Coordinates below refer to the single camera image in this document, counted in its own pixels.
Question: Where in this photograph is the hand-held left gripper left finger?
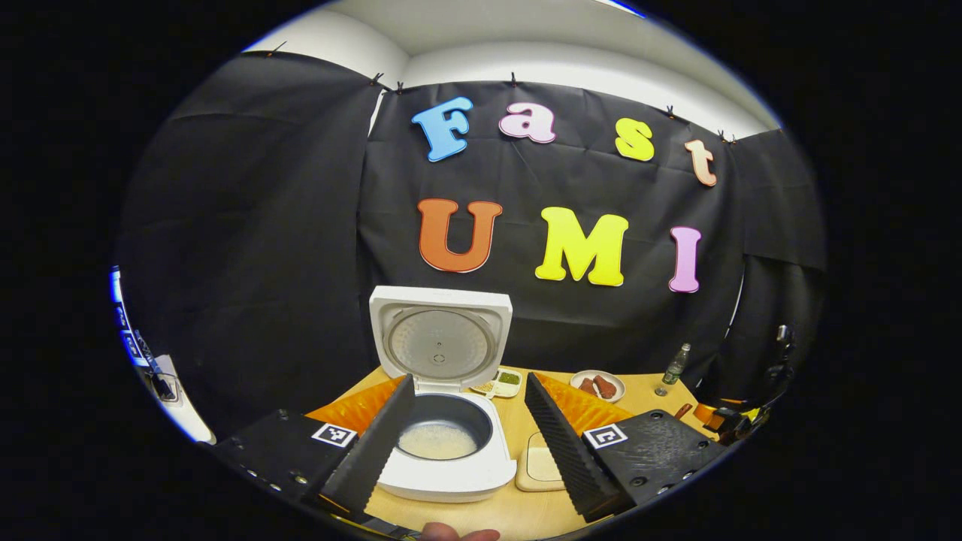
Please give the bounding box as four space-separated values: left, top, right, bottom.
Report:
210 374 419 519

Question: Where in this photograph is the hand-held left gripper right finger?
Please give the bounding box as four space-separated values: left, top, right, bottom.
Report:
524 372 730 524

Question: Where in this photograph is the white rice cooker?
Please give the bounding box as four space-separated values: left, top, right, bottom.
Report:
368 285 519 503

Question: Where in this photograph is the white round plate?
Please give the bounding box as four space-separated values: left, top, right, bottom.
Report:
569 369 627 404

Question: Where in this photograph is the clear plastic water bottle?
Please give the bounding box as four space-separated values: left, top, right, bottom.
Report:
652 343 691 397

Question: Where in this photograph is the white divided condiment dish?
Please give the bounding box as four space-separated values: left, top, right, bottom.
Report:
469 367 524 400

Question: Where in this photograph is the black backdrop cloth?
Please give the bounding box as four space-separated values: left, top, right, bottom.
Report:
116 49 829 444

